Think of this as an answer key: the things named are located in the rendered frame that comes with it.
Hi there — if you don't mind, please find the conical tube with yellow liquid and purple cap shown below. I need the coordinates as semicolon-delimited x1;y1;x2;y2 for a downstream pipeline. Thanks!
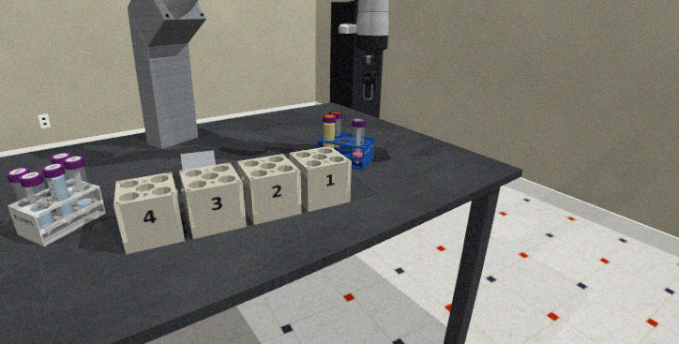
323;114;336;148

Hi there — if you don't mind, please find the blue tube rack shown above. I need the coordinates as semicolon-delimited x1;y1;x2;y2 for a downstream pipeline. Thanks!
317;133;374;171

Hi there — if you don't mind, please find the cream tube adapter block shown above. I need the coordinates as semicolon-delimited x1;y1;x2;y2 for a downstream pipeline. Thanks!
179;163;247;239
289;146;352;212
113;172;185;254
237;154;302;225

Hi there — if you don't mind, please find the white tube rack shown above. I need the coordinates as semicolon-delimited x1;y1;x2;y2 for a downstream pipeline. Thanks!
8;183;106;247

